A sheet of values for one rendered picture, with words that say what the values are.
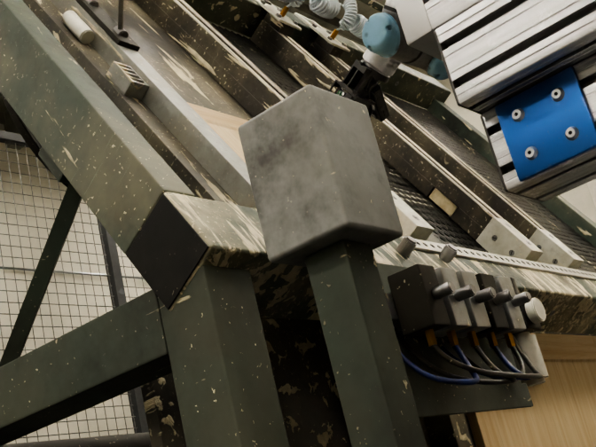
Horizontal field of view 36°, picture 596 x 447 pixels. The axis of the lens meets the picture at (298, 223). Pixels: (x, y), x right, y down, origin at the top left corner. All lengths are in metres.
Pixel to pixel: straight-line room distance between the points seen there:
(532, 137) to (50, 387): 0.76
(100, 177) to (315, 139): 0.37
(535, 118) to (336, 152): 0.23
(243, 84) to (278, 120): 0.91
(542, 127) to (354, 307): 0.28
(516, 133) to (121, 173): 0.56
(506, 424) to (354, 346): 1.17
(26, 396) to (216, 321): 0.39
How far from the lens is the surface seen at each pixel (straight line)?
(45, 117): 1.43
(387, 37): 1.73
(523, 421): 2.25
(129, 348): 1.23
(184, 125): 1.57
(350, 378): 1.03
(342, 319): 1.04
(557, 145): 0.94
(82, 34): 1.78
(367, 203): 1.06
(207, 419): 1.13
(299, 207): 1.05
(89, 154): 1.34
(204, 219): 1.19
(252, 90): 1.98
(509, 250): 2.13
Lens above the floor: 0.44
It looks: 19 degrees up
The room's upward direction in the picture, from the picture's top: 14 degrees counter-clockwise
